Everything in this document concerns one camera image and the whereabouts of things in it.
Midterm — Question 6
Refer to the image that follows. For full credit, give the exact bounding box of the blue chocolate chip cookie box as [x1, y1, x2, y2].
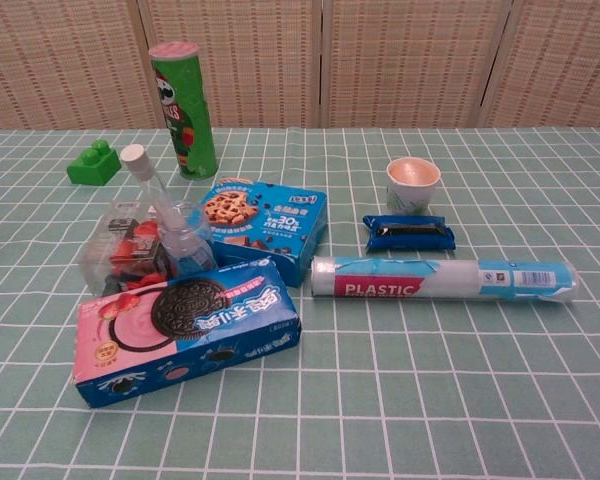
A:
[199, 176, 329, 289]

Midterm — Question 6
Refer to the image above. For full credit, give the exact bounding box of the green Pringles chips can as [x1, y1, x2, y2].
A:
[148, 42, 218, 182]

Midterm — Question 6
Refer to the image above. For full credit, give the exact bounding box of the small metal can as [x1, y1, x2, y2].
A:
[158, 199, 220, 279]

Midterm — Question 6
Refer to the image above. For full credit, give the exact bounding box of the white paper cup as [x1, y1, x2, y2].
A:
[385, 156, 442, 216]

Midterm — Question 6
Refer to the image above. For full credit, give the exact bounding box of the bamboo folding screen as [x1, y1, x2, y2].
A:
[0, 0, 600, 131]

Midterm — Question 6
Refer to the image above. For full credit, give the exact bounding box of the green checked tablecloth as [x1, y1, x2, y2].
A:
[0, 125, 600, 480]

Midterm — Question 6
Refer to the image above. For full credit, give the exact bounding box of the clear box with red items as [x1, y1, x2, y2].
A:
[78, 199, 182, 297]

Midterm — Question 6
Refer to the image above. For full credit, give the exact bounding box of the blue Oreo snack pack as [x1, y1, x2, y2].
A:
[361, 213, 457, 254]

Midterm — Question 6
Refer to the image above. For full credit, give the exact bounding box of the green toy building block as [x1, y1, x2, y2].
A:
[65, 139, 122, 188]

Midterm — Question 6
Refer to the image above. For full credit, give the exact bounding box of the pink and blue Oreo box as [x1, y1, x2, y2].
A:
[71, 260, 304, 412]

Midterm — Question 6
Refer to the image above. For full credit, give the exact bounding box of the plastic wrap roll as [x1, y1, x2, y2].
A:
[309, 253, 579, 306]

